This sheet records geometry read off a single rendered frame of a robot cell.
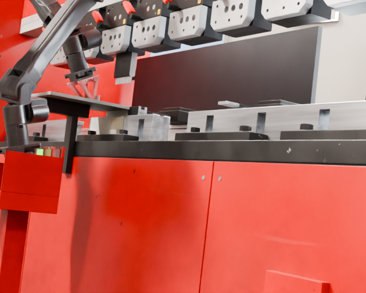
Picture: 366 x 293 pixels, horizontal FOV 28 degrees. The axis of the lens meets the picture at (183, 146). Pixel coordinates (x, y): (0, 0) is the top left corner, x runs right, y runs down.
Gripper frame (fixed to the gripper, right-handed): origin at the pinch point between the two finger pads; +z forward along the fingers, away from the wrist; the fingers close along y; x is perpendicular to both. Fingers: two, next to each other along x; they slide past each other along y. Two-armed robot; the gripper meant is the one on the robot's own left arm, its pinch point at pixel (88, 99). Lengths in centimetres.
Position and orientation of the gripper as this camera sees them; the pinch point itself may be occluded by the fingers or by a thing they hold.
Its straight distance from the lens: 227.0
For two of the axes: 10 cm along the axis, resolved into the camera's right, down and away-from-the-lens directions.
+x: -7.8, 3.3, -5.3
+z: 2.8, 9.4, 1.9
